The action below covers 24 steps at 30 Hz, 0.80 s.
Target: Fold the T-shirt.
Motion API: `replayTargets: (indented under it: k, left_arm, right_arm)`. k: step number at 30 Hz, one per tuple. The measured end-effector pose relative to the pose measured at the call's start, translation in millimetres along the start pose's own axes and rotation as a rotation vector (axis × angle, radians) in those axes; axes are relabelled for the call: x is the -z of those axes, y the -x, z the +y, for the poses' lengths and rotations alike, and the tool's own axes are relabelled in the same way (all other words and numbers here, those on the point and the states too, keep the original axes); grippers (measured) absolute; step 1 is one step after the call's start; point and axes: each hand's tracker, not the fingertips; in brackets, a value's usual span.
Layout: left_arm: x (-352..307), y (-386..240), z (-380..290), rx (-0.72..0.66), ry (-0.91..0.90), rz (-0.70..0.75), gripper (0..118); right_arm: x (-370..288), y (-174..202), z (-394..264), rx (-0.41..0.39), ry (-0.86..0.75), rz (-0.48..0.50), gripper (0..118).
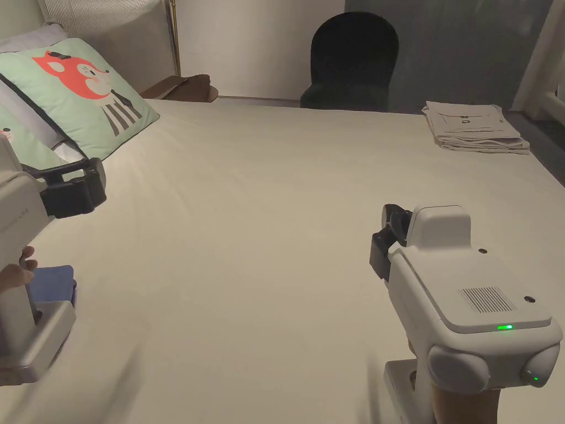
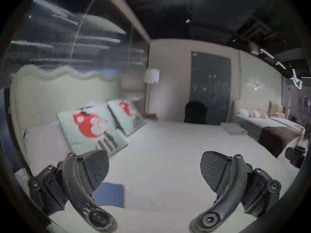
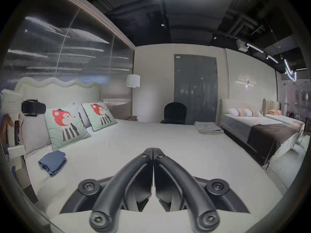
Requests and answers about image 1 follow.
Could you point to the green cushion with small print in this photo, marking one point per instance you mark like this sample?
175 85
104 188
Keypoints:
24 141

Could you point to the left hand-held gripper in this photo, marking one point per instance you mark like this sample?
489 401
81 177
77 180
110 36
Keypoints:
20 207

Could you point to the bed with beige sheet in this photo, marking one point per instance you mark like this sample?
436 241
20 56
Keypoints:
247 247

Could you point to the ribbed padded headboard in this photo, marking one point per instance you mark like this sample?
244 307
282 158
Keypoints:
110 39

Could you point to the blue folded cloth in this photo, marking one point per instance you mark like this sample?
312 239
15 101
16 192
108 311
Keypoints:
53 282

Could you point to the person's left hand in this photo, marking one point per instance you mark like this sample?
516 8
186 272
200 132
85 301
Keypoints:
17 271

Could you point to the person's right hand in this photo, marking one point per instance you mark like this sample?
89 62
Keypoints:
459 406

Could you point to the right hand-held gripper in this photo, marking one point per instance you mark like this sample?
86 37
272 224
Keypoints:
468 304

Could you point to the white pillow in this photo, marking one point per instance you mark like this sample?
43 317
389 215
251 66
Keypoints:
31 37

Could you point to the green fox print cushion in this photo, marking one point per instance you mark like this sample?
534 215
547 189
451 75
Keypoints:
84 97

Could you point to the folded beige garment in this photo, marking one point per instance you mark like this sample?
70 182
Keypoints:
474 126

